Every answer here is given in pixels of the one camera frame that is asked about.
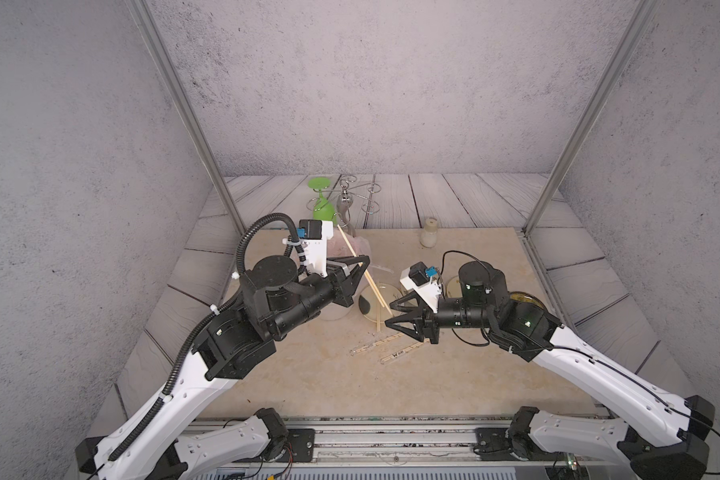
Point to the chrome cup holder stand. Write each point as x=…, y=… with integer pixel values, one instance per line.
x=353, y=201

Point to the wrapped chopsticks middle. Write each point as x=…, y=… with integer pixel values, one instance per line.
x=402, y=352

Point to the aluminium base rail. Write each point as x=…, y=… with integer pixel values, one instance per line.
x=408, y=448

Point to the left aluminium frame post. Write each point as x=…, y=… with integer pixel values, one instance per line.
x=153, y=40

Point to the wrapped chopsticks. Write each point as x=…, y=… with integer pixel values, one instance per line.
x=402, y=352
x=376, y=343

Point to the aluminium frame post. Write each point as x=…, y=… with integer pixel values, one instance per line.
x=618, y=62
x=153, y=40

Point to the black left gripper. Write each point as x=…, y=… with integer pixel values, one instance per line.
x=344, y=285

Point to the cream plate with dark patch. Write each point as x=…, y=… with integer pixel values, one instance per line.
x=367, y=301

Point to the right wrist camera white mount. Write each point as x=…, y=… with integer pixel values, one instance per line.
x=423, y=281

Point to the wrapped chopsticks left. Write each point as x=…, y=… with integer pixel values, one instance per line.
x=376, y=343

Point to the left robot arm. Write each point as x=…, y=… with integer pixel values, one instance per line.
x=273, y=299

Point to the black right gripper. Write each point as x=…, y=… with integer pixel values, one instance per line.
x=425, y=324

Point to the white shaker bottle beige cap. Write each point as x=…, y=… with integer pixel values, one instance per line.
x=429, y=232

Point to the right aluminium frame post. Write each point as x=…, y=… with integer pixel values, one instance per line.
x=618, y=62

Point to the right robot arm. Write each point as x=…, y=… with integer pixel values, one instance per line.
x=657, y=434

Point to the yellow plate brown rim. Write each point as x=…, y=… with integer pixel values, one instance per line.
x=525, y=297

